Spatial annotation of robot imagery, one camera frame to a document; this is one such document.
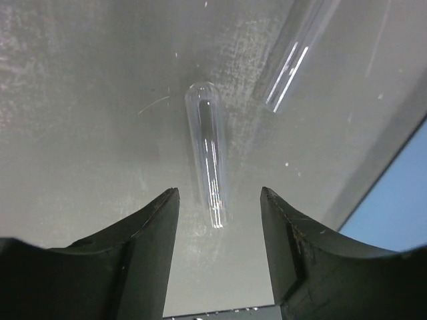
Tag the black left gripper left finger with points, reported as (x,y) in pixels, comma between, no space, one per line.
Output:
(119,272)

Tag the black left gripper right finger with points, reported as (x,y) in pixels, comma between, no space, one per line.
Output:
(318,273)

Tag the short glass test tube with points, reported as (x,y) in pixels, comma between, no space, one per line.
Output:
(205,114)

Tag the light blue left bin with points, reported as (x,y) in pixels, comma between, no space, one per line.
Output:
(393,214)

